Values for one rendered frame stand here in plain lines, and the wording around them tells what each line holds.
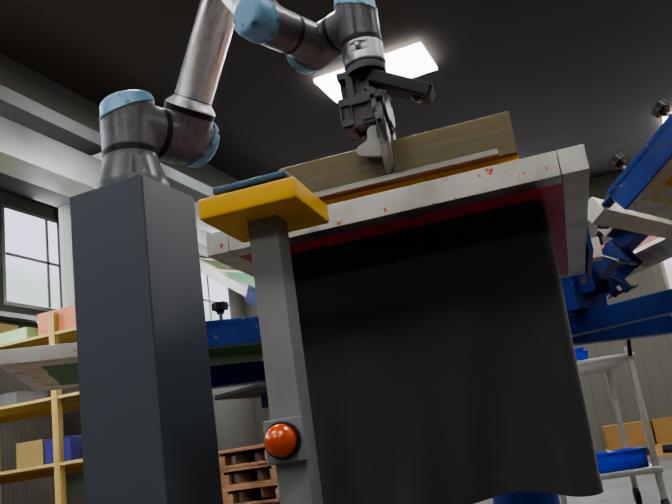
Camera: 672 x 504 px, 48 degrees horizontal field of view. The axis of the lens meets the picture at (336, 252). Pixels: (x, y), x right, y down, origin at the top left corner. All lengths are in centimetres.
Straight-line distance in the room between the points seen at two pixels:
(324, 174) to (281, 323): 45
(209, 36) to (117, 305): 62
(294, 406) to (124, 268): 66
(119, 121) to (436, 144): 69
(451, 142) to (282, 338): 51
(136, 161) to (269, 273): 71
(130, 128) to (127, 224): 23
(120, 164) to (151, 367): 43
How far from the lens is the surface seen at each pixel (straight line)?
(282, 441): 86
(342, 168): 129
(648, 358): 1295
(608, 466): 499
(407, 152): 127
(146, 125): 163
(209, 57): 171
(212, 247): 119
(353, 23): 137
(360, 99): 131
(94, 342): 150
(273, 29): 135
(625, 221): 214
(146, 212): 148
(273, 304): 92
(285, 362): 91
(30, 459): 845
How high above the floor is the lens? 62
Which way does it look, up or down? 15 degrees up
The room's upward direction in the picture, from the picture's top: 8 degrees counter-clockwise
